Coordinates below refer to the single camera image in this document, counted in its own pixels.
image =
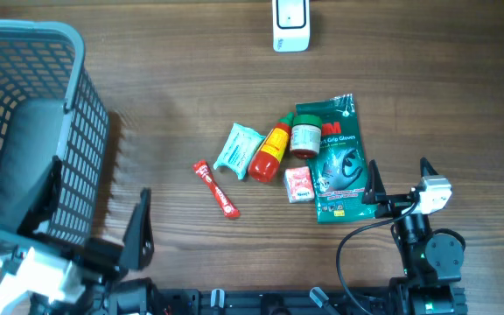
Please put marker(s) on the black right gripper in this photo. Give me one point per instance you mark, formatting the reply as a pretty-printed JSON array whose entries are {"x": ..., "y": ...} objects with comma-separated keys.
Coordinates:
[{"x": 374, "y": 192}]

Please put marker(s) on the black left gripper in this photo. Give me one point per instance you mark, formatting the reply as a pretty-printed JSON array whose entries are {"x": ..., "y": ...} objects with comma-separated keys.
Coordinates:
[{"x": 105, "y": 258}]

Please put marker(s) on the green 3M gloves packet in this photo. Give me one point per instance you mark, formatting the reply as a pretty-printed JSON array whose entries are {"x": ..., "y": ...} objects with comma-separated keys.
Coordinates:
[{"x": 339, "y": 172}]

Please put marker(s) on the orange tissue packet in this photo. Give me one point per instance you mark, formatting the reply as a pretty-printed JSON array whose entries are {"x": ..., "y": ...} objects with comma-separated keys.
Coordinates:
[{"x": 298, "y": 183}]

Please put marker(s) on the green-lid spice jar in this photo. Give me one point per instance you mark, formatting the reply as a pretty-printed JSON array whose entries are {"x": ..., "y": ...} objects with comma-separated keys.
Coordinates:
[{"x": 306, "y": 136}]

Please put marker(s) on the red chili sauce bottle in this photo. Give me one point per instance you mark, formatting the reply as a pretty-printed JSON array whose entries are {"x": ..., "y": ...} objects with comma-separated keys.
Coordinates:
[{"x": 267, "y": 159}]

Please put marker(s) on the red Nescafe coffee stick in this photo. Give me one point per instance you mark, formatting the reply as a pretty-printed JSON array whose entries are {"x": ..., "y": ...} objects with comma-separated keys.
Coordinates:
[{"x": 203, "y": 170}]

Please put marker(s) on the mint green tissue packet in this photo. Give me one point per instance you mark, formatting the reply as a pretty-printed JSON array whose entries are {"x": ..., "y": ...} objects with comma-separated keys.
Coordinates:
[{"x": 239, "y": 149}]

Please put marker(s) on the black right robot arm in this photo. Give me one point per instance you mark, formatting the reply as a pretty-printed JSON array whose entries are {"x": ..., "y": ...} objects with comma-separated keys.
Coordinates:
[{"x": 432, "y": 259}]

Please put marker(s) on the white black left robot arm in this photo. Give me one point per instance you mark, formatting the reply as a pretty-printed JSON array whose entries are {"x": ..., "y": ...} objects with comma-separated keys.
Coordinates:
[{"x": 71, "y": 223}]

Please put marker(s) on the white barcode scanner box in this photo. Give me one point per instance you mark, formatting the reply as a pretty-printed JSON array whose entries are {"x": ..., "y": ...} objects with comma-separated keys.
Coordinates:
[{"x": 291, "y": 25}]

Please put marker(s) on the grey plastic mesh basket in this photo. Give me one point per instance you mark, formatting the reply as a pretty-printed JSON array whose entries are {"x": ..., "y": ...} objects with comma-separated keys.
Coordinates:
[{"x": 48, "y": 104}]

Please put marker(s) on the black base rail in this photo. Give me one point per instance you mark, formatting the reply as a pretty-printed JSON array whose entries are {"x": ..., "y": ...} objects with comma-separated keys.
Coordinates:
[{"x": 374, "y": 300}]

